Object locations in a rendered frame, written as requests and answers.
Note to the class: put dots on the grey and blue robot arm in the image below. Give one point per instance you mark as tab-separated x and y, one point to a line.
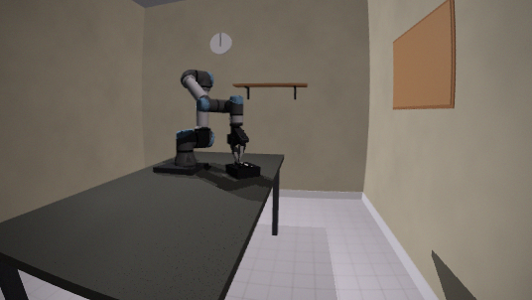
202	137

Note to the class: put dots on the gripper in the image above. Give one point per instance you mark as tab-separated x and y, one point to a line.
236	152

